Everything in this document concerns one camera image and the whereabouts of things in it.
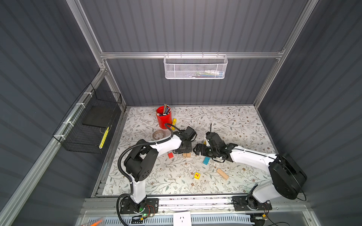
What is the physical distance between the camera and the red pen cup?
3.20 feet

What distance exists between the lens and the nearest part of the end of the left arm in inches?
26.7

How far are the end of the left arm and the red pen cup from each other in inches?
9.7
